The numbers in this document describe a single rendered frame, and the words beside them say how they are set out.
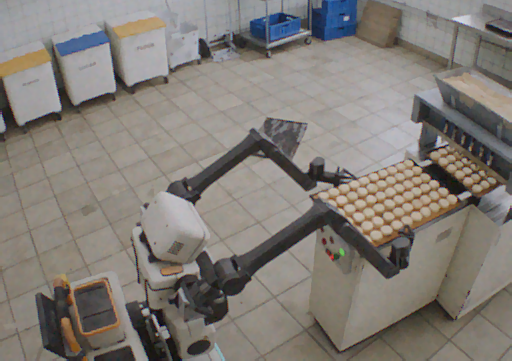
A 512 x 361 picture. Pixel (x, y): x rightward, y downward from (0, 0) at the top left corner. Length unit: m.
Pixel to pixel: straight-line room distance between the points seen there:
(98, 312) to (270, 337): 1.21
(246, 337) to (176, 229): 1.32
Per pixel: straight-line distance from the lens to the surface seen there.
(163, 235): 1.40
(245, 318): 2.66
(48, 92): 4.77
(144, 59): 4.97
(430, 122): 2.38
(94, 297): 1.71
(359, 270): 1.91
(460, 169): 2.35
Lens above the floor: 2.19
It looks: 37 degrees down
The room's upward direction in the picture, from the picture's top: 2 degrees counter-clockwise
